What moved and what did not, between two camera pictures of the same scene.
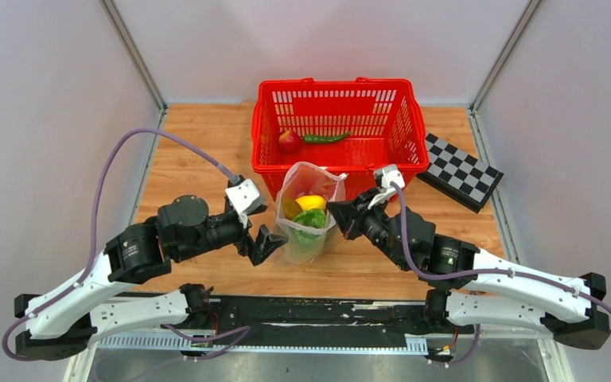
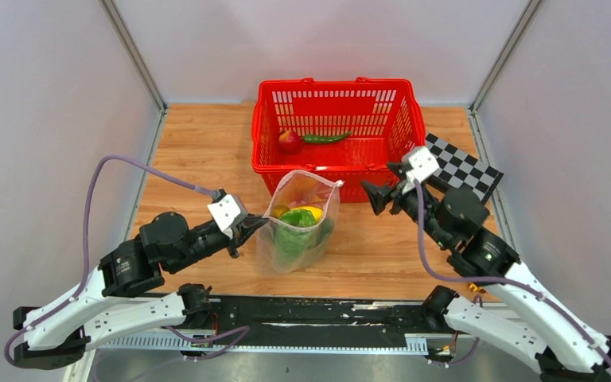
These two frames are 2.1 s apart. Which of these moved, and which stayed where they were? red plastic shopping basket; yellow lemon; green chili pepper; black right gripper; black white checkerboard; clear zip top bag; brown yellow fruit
Moved: clear zip top bag; brown yellow fruit; yellow lemon; black right gripper
Stayed: red plastic shopping basket; green chili pepper; black white checkerboard
